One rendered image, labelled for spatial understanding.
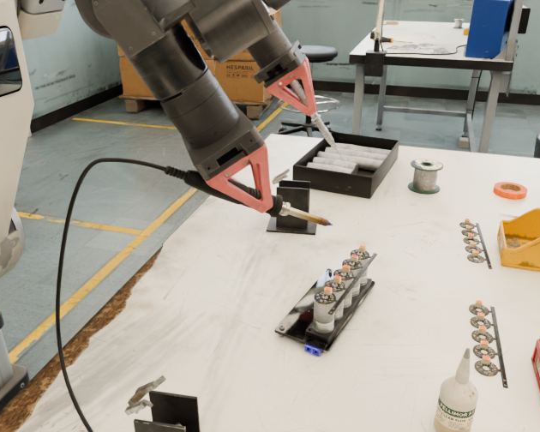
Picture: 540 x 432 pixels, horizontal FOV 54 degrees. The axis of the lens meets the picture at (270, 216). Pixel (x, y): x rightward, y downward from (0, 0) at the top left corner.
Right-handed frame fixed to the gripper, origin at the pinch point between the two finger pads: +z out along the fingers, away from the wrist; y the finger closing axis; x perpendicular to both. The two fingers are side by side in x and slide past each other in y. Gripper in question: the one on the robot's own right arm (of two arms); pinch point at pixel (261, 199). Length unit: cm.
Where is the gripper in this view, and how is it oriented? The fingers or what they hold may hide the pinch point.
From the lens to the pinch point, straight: 56.4
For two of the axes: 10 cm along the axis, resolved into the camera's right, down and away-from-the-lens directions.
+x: -8.3, 5.5, 0.1
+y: -2.7, -4.2, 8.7
